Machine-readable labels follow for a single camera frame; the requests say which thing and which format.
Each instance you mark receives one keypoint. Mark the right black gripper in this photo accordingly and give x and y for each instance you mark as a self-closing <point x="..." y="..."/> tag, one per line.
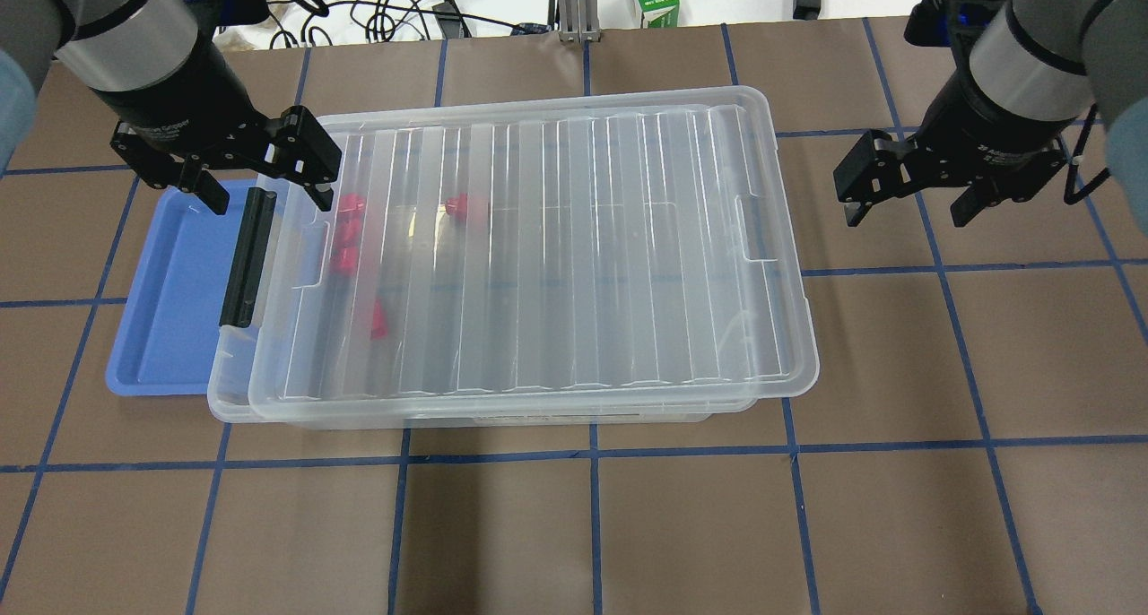
<point x="991" y="124"/>

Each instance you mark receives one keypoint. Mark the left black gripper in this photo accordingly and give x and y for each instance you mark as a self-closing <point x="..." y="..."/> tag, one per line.
<point x="172" y="98"/>

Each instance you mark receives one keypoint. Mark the red block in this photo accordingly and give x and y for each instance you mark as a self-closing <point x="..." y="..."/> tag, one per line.
<point x="345" y="255"/>
<point x="465" y="209"/>
<point x="351" y="210"/>
<point x="379" y="321"/>

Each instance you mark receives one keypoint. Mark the clear plastic box lid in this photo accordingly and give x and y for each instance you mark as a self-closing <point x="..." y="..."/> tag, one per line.
<point x="538" y="256"/>

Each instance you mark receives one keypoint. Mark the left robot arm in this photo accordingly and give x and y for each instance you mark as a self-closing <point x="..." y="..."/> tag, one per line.
<point x="110" y="45"/>

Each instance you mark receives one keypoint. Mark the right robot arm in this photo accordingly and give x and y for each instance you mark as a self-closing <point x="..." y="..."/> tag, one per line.
<point x="1024" y="71"/>

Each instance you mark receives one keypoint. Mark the clear plastic storage box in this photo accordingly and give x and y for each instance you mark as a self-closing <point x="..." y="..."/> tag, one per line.
<point x="484" y="413"/>

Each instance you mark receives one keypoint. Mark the blue plastic tray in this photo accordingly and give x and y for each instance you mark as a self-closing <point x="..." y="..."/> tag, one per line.
<point x="168" y="333"/>

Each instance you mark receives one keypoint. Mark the black box latch handle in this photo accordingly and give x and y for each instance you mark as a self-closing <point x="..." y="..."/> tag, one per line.
<point x="241" y="292"/>

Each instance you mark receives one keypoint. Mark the aluminium frame post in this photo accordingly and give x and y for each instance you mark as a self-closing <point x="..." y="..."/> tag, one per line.
<point x="575" y="21"/>

